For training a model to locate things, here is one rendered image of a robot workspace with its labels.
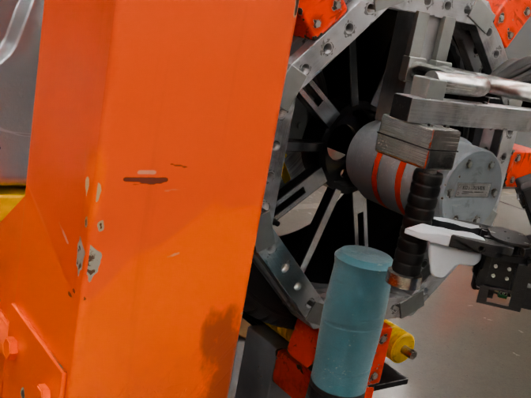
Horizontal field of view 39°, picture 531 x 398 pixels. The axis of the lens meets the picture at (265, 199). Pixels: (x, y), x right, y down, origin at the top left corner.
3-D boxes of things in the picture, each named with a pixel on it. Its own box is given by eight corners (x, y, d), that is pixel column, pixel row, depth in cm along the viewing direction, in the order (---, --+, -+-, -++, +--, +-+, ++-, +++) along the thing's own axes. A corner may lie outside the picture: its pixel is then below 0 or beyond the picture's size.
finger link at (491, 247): (451, 250, 86) (525, 264, 86) (454, 238, 86) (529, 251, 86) (442, 238, 91) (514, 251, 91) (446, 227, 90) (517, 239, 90)
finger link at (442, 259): (400, 274, 88) (476, 287, 89) (411, 227, 87) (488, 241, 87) (396, 265, 91) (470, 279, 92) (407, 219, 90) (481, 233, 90)
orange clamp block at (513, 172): (470, 175, 139) (500, 176, 145) (504, 188, 133) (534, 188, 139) (480, 139, 138) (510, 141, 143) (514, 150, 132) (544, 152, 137)
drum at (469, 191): (394, 196, 128) (412, 115, 124) (493, 238, 111) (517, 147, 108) (332, 196, 120) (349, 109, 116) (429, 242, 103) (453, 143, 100)
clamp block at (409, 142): (401, 152, 97) (410, 112, 96) (453, 171, 90) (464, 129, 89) (372, 151, 94) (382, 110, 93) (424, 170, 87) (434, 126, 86)
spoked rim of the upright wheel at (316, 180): (231, 294, 147) (408, 153, 163) (301, 348, 129) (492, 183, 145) (114, 76, 119) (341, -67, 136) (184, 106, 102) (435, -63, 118)
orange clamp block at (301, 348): (301, 302, 124) (284, 351, 126) (330, 322, 118) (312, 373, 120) (331, 305, 129) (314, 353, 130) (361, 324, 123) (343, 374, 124)
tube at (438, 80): (412, 83, 114) (428, 13, 111) (516, 110, 99) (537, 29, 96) (324, 72, 103) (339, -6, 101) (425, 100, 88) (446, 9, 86)
